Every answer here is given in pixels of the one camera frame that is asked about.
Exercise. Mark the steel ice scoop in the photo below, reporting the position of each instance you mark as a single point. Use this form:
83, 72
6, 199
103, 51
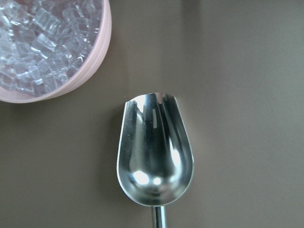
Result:
155, 163

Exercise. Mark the pink bowl of ice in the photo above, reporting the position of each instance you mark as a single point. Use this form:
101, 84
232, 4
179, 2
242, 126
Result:
50, 47

